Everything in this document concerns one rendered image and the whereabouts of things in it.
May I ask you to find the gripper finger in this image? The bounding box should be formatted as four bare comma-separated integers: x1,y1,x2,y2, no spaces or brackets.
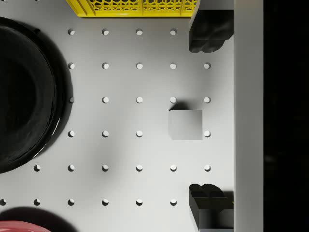
188,9,234,54
188,183,234,230

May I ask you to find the grey cube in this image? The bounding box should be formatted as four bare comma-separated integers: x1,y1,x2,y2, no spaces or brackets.
168,109,203,141

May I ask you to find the yellow basket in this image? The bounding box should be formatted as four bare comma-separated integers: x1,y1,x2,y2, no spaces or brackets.
65,0,201,18

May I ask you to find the red plate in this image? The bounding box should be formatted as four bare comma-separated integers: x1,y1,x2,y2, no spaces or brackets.
0,219,53,232

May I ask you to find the black plate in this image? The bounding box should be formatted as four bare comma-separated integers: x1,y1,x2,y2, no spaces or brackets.
0,16,73,174

